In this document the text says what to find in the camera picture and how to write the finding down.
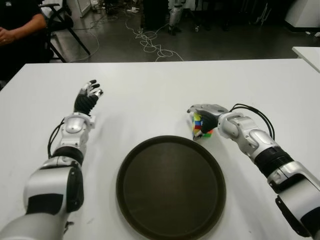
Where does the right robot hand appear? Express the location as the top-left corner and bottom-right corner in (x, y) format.
(186, 103), (230, 138)

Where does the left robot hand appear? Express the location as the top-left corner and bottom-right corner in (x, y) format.
(73, 79), (104, 117)

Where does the multicoloured Rubik's cube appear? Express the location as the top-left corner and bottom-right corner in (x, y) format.
(191, 112), (214, 141)

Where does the dark round plate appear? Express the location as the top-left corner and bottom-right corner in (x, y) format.
(115, 135), (227, 240)

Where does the black office chair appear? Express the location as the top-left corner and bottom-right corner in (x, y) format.
(41, 0), (91, 63)

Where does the white board panel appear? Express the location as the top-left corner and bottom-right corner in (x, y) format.
(77, 0), (98, 18)

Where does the person in white shirt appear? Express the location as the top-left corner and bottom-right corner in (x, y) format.
(39, 3), (55, 21)

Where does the grey folding stand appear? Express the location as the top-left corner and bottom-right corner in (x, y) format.
(254, 1), (273, 26)

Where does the white side table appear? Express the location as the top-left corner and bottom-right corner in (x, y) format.
(291, 45), (320, 71)

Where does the person in black shirt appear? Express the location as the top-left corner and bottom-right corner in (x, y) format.
(0, 0), (55, 83)

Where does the black cabinet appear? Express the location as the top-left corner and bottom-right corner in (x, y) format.
(141, 0), (171, 30)

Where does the white cabinet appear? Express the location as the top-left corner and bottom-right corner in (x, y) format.
(284, 0), (320, 33)

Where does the black left forearm cable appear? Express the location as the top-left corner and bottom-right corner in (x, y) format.
(47, 118), (66, 158)

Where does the black forearm cable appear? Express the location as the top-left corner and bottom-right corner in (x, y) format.
(47, 118), (66, 158)
(229, 103), (276, 141)

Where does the black right forearm cable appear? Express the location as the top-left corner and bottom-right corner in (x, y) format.
(229, 103), (276, 141)

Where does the white tangled floor cable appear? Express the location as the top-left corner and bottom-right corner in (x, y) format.
(124, 17), (185, 63)

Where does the black left elbow cable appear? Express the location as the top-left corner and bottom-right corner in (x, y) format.
(63, 220), (75, 235)

